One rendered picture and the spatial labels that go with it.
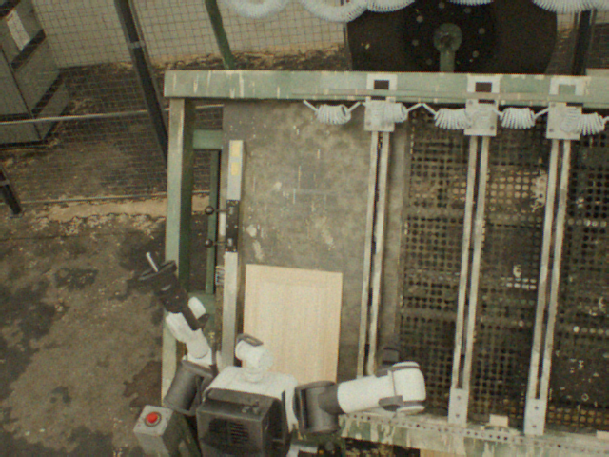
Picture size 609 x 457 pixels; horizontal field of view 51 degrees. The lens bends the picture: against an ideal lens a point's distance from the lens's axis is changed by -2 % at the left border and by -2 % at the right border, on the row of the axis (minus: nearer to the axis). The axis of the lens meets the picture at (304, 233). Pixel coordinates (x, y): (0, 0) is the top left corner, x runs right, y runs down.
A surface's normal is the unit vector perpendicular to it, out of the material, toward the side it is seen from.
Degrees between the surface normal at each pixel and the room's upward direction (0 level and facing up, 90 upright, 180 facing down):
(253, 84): 54
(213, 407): 23
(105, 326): 0
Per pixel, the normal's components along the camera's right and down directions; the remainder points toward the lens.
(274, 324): -0.28, 0.08
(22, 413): -0.12, -0.75
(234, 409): -0.01, -0.95
